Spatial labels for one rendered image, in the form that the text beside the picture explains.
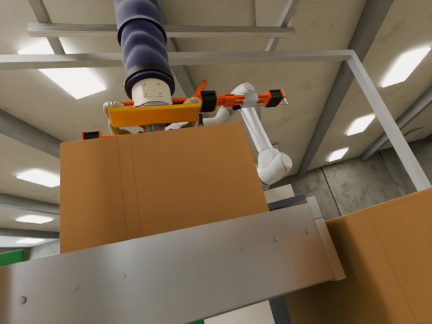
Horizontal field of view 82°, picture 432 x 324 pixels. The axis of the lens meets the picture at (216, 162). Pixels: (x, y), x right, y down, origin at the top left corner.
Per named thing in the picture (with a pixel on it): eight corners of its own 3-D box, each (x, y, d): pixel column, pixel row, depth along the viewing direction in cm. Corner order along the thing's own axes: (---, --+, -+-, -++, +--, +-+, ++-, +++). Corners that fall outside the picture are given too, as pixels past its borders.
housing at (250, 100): (245, 99, 118) (243, 92, 120) (241, 108, 124) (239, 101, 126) (259, 99, 120) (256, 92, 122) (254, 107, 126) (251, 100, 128)
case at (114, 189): (58, 282, 62) (59, 142, 76) (101, 278, 98) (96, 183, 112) (276, 231, 75) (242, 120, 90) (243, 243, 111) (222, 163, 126)
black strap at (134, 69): (121, 70, 100) (120, 62, 102) (127, 105, 121) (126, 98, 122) (176, 69, 106) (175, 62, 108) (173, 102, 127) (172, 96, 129)
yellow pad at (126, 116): (108, 112, 88) (107, 101, 89) (112, 127, 96) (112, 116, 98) (200, 107, 97) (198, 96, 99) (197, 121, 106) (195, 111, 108)
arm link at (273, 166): (276, 184, 176) (300, 171, 161) (261, 187, 166) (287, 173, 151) (236, 98, 201) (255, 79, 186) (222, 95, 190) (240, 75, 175)
